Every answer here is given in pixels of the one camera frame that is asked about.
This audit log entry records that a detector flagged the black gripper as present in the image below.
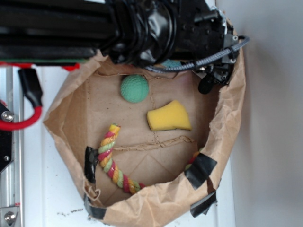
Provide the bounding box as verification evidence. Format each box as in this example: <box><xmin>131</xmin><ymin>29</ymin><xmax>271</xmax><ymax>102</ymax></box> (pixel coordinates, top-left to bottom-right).
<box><xmin>175</xmin><ymin>0</ymin><xmax>239</xmax><ymax>94</ymax></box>

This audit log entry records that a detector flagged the blue cloth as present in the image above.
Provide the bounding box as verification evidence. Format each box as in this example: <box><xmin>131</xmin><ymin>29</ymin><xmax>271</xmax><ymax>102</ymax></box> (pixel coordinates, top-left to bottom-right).
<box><xmin>160</xmin><ymin>59</ymin><xmax>182</xmax><ymax>68</ymax></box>

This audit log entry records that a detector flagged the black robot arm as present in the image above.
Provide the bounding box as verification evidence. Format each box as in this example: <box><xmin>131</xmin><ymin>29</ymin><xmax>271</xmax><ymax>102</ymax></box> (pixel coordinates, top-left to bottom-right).
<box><xmin>0</xmin><ymin>0</ymin><xmax>246</xmax><ymax>94</ymax></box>

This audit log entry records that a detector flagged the green ball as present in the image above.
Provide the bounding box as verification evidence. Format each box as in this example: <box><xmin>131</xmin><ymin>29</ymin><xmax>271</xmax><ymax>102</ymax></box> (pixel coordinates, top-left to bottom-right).
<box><xmin>120</xmin><ymin>74</ymin><xmax>149</xmax><ymax>103</ymax></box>

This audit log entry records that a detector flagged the yellow sponge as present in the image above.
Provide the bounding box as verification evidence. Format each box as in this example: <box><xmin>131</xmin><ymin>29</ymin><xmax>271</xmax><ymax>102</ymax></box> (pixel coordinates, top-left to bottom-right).
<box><xmin>147</xmin><ymin>100</ymin><xmax>192</xmax><ymax>131</ymax></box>

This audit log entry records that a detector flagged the brown paper bag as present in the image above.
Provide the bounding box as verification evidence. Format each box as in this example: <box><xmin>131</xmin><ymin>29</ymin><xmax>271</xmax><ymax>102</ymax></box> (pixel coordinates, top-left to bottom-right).
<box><xmin>42</xmin><ymin>14</ymin><xmax>246</xmax><ymax>227</ymax></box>

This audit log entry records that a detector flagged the white plastic tray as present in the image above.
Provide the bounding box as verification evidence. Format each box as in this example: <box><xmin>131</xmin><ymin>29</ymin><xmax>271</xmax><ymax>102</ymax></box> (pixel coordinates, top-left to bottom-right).
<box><xmin>23</xmin><ymin>66</ymin><xmax>238</xmax><ymax>227</ymax></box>

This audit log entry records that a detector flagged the black mounting plate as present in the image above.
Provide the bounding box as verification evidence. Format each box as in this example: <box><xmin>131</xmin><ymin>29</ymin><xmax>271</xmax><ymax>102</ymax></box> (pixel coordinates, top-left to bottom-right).
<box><xmin>0</xmin><ymin>103</ymin><xmax>14</xmax><ymax>173</ymax></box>

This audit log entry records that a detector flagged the grey braided cable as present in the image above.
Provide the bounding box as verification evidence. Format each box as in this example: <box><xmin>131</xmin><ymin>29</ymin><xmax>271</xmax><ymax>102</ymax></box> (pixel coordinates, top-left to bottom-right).
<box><xmin>144</xmin><ymin>35</ymin><xmax>250</xmax><ymax>74</ymax></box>

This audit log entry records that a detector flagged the multicoloured twisted rope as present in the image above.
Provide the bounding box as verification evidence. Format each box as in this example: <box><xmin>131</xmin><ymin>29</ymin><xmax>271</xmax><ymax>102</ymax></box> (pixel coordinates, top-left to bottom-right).
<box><xmin>98</xmin><ymin>122</ymin><xmax>205</xmax><ymax>195</ymax></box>

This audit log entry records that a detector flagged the red cable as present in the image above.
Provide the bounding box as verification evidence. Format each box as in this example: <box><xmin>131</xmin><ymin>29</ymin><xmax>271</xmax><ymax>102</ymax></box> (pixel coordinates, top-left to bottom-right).
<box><xmin>0</xmin><ymin>61</ymin><xmax>81</xmax><ymax>131</ymax></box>

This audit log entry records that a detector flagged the aluminium frame rail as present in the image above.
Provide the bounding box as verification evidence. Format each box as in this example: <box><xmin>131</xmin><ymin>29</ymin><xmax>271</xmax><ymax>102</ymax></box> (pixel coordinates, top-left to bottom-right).
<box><xmin>0</xmin><ymin>67</ymin><xmax>24</xmax><ymax>227</ymax></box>

